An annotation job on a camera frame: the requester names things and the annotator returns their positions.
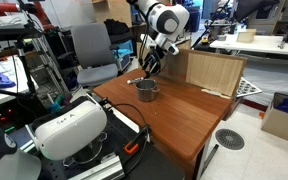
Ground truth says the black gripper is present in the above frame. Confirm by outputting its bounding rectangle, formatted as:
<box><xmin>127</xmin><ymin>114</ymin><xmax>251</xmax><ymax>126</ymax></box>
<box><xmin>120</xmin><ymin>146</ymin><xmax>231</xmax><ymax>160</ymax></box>
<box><xmin>141</xmin><ymin>46</ymin><xmax>167</xmax><ymax>80</ymax></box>

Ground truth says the grey metal desk leg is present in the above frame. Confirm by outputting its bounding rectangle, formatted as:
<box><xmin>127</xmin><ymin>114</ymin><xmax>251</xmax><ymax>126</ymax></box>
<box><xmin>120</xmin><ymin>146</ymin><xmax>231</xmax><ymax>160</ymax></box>
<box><xmin>197</xmin><ymin>143</ymin><xmax>220</xmax><ymax>180</ymax></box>

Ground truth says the small blue screen device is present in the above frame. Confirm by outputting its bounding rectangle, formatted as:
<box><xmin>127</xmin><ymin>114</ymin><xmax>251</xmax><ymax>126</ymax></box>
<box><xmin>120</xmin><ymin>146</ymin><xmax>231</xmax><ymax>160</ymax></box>
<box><xmin>115</xmin><ymin>39</ymin><xmax>134</xmax><ymax>73</ymax></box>

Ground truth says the black bag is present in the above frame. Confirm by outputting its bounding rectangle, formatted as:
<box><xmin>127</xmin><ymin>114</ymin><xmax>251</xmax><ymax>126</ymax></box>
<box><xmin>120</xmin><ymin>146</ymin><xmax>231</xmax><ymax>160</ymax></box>
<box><xmin>103</xmin><ymin>18</ymin><xmax>132</xmax><ymax>36</ymax></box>

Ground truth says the grey office chair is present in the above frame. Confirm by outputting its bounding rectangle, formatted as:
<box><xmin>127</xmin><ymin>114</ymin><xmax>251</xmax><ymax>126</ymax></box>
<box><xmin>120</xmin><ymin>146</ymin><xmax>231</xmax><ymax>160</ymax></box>
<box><xmin>56</xmin><ymin>21</ymin><xmax>120</xmax><ymax>88</ymax></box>

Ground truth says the wooden cabinet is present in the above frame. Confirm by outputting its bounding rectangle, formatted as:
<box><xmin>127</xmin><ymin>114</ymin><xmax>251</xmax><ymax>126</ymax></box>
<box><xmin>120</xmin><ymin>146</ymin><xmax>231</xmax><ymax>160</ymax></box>
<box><xmin>90</xmin><ymin>0</ymin><xmax>133</xmax><ymax>29</ymax></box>

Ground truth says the black perforated breadboard plate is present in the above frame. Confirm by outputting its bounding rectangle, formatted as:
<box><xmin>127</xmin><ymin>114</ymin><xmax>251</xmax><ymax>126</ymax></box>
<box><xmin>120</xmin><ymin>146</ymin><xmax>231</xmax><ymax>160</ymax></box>
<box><xmin>37</xmin><ymin>109</ymin><xmax>152</xmax><ymax>180</ymax></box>

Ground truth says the orange and black clamp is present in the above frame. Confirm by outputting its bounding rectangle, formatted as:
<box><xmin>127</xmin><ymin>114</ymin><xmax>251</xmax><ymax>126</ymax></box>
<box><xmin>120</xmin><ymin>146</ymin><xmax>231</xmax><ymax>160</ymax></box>
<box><xmin>123</xmin><ymin>124</ymin><xmax>152</xmax><ymax>156</ymax></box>

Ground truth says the white perforated tray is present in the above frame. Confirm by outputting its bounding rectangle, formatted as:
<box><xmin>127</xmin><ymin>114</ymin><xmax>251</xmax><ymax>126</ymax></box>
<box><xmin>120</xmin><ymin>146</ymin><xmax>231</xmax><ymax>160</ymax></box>
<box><xmin>235</xmin><ymin>77</ymin><xmax>263</xmax><ymax>99</ymax></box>

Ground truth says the small wooden box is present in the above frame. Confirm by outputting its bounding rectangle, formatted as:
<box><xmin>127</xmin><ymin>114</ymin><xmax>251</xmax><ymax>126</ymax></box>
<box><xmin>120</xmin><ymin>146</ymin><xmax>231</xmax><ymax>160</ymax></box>
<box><xmin>236</xmin><ymin>28</ymin><xmax>258</xmax><ymax>44</ymax></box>

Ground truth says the white VR headset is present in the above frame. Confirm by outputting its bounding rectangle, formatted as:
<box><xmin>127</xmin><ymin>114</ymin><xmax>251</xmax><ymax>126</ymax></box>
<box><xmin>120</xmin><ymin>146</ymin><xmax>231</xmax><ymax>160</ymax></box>
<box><xmin>25</xmin><ymin>99</ymin><xmax>108</xmax><ymax>162</ymax></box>

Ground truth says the round floor drain grate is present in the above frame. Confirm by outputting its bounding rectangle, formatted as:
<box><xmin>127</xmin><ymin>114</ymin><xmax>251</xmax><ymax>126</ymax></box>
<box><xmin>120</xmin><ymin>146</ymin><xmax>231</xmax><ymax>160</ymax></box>
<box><xmin>214</xmin><ymin>128</ymin><xmax>246</xmax><ymax>151</ymax></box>

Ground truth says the white background table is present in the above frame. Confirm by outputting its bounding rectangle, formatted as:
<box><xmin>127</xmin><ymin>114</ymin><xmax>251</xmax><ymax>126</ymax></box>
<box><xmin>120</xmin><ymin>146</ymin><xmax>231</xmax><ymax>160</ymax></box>
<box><xmin>210</xmin><ymin>33</ymin><xmax>288</xmax><ymax>58</ymax></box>

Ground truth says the large cardboard box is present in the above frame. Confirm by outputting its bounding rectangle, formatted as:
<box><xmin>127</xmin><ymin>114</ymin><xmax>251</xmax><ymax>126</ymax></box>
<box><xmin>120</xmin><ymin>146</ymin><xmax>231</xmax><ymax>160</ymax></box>
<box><xmin>260</xmin><ymin>91</ymin><xmax>288</xmax><ymax>147</ymax></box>

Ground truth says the blue glove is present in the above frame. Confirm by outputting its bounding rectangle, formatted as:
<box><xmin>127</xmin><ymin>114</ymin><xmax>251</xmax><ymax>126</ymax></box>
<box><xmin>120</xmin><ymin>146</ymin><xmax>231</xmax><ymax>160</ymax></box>
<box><xmin>0</xmin><ymin>69</ymin><xmax>17</xmax><ymax>89</ymax></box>

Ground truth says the white side table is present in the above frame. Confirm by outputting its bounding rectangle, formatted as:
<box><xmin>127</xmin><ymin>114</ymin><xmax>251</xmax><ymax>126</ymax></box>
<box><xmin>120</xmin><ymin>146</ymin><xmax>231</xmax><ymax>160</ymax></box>
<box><xmin>0</xmin><ymin>54</ymin><xmax>40</xmax><ymax>111</ymax></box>

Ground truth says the steel pot with handles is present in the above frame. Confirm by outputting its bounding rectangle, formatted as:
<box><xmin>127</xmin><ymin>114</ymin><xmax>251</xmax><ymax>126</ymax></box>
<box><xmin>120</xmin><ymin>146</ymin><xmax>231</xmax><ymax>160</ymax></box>
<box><xmin>134</xmin><ymin>78</ymin><xmax>161</xmax><ymax>103</ymax></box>

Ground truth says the black cable bundle with wrap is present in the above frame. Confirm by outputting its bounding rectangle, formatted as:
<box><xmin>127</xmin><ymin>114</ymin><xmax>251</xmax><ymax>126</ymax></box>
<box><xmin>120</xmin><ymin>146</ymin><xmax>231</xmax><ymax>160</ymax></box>
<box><xmin>137</xmin><ymin>19</ymin><xmax>152</xmax><ymax>64</ymax></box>

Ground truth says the thin black cable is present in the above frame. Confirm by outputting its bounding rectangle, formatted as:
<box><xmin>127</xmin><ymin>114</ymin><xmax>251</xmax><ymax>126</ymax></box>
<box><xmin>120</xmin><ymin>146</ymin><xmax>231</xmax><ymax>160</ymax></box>
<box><xmin>108</xmin><ymin>103</ymin><xmax>152</xmax><ymax>168</ymax></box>

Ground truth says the cardboard panel wall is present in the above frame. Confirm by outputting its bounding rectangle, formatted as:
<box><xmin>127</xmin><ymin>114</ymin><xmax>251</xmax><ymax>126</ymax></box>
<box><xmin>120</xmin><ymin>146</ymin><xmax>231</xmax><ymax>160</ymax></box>
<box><xmin>160</xmin><ymin>48</ymin><xmax>248</xmax><ymax>100</ymax></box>

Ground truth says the green handled tool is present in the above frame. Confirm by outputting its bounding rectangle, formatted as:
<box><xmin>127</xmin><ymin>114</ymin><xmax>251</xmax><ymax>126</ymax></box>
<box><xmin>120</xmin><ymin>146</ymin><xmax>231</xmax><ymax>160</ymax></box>
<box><xmin>54</xmin><ymin>93</ymin><xmax>67</xmax><ymax>107</ymax></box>

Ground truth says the metal wire shelf rack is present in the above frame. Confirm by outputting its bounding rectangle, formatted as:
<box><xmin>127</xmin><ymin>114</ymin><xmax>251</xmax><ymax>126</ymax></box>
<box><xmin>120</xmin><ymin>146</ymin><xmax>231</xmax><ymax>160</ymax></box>
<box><xmin>27</xmin><ymin>33</ymin><xmax>72</xmax><ymax>98</ymax></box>

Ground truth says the blue handled tool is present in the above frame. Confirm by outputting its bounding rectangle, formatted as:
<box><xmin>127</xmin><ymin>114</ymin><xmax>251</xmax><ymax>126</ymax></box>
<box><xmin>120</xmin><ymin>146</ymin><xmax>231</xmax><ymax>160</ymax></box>
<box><xmin>47</xmin><ymin>101</ymin><xmax>61</xmax><ymax>113</ymax></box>

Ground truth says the aluminium extrusion rail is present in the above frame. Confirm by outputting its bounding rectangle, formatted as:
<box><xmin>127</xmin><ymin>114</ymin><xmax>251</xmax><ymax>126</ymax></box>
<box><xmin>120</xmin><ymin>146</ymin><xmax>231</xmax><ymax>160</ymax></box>
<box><xmin>67</xmin><ymin>154</ymin><xmax>126</xmax><ymax>180</ymax></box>

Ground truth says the black camera stand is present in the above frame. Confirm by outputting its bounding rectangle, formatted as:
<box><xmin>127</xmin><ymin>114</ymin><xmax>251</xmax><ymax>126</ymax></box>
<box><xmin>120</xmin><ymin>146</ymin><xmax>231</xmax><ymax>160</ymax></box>
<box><xmin>0</xmin><ymin>39</ymin><xmax>38</xmax><ymax>98</ymax></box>

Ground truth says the black stereo camera bar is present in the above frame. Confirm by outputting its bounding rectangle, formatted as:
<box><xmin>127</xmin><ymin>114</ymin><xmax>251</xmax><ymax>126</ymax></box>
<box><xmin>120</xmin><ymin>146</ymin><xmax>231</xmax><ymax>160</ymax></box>
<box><xmin>0</xmin><ymin>26</ymin><xmax>44</xmax><ymax>43</ymax></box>

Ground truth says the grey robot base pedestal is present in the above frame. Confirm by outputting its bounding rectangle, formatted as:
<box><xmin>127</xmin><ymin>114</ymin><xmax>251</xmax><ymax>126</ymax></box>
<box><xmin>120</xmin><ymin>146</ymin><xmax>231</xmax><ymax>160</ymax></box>
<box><xmin>0</xmin><ymin>116</ymin><xmax>42</xmax><ymax>180</ymax></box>

